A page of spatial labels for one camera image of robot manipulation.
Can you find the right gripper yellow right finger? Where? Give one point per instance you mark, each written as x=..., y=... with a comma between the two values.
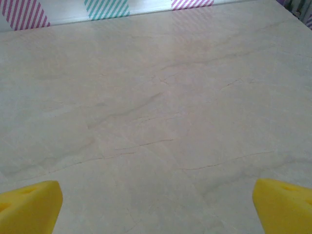
x=285, y=209

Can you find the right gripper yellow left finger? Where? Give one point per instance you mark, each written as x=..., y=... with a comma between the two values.
x=29, y=209

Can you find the aluminium frame post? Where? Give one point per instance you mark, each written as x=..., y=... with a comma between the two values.
x=304, y=12

